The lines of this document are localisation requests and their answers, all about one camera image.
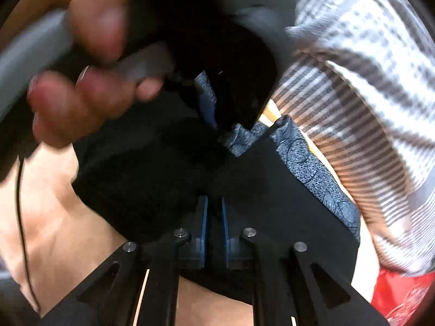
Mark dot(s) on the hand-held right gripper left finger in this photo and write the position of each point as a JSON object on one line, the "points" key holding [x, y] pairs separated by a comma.
{"points": [[204, 224]]}

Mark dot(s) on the black pants with patterned stripe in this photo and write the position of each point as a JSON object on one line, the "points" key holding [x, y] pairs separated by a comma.
{"points": [[289, 203]]}

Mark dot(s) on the red printed cloth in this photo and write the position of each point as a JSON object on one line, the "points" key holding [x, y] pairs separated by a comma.
{"points": [[404, 298]]}

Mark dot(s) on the person's left hand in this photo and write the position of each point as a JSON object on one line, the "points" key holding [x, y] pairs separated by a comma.
{"points": [[85, 102]]}

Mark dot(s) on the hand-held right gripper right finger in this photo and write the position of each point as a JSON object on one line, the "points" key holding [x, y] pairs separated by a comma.
{"points": [[225, 231]]}

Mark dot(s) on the grey striped garment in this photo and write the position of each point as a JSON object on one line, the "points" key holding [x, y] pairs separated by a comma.
{"points": [[373, 91]]}

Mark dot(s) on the peach blanket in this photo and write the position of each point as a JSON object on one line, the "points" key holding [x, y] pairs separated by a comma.
{"points": [[61, 217]]}

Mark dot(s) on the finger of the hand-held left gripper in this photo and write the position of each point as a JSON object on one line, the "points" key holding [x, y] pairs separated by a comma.
{"points": [[244, 81]]}

